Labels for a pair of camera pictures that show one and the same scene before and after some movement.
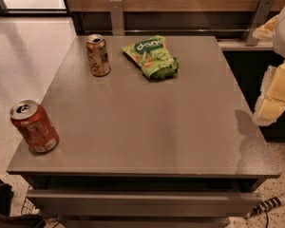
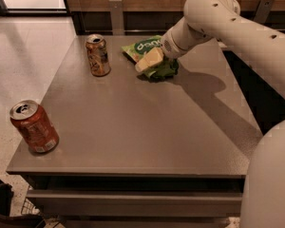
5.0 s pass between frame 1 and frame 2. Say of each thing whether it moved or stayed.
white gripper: moved
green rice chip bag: stayed
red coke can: stayed
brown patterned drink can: stayed
